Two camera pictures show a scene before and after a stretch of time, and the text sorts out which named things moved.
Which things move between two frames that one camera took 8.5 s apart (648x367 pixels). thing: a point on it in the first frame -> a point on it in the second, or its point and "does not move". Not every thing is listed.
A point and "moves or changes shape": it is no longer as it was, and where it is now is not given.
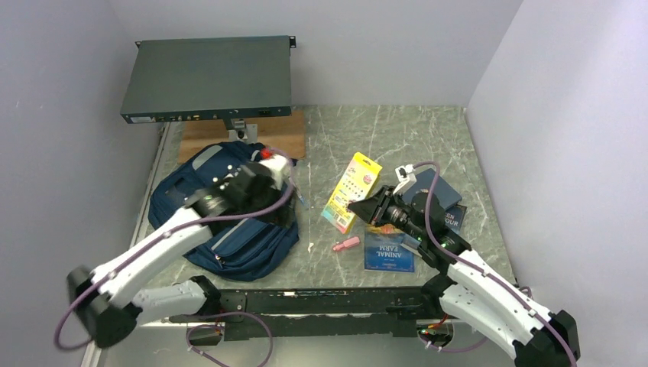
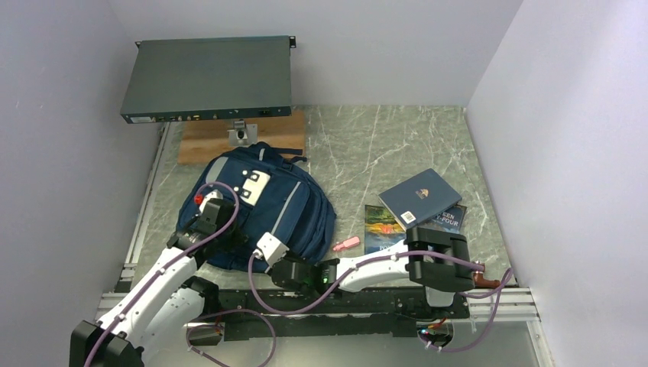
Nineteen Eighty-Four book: (454, 217) does not move
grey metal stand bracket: (242, 131) does not move
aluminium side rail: (150, 184) does not move
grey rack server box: (209, 79) does not move
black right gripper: (374, 211) -> (304, 261)
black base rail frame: (372, 312) does not move
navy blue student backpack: (241, 248) moves or changes shape
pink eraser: (347, 244) does not move
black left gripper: (281, 217) -> (231, 242)
